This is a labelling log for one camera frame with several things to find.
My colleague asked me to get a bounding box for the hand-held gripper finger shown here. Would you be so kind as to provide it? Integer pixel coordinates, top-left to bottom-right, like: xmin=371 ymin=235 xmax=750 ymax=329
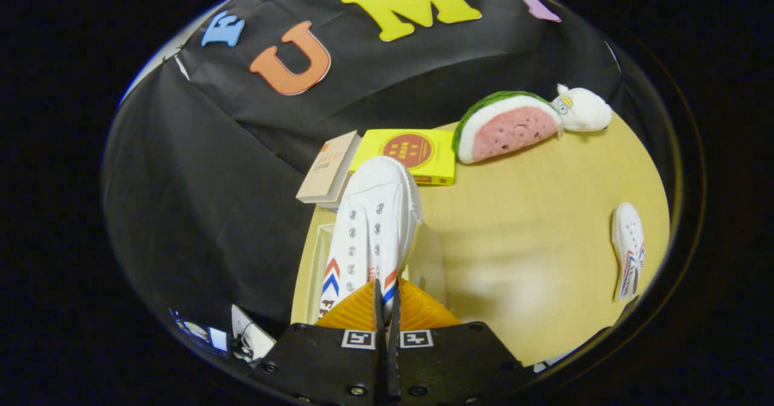
xmin=387 ymin=278 xmax=536 ymax=404
xmin=251 ymin=278 xmax=388 ymax=404

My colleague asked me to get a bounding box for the beige cardboard storage box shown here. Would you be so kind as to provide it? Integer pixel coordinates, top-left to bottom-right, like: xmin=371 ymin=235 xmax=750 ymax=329
xmin=307 ymin=223 xmax=449 ymax=325

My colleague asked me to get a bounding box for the white striped canvas shoe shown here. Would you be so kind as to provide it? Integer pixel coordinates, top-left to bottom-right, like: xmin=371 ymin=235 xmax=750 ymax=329
xmin=611 ymin=202 xmax=646 ymax=303
xmin=317 ymin=156 xmax=424 ymax=325

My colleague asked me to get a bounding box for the white paper sheet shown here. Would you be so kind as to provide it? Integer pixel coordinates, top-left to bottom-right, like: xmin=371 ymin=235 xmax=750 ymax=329
xmin=231 ymin=304 xmax=277 ymax=359

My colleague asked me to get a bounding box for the beige book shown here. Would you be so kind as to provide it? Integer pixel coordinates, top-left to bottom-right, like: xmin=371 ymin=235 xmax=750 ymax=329
xmin=295 ymin=130 xmax=362 ymax=205

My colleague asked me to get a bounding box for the yellow book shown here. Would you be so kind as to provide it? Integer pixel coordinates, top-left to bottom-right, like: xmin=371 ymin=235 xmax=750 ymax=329
xmin=349 ymin=129 xmax=456 ymax=186

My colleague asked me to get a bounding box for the watermelon slice plush toy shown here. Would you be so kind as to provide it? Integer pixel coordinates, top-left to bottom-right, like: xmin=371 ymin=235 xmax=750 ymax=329
xmin=452 ymin=91 xmax=563 ymax=165

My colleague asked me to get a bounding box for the white plush toy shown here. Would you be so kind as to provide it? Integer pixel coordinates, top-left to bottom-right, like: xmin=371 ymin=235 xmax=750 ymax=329
xmin=551 ymin=83 xmax=613 ymax=133

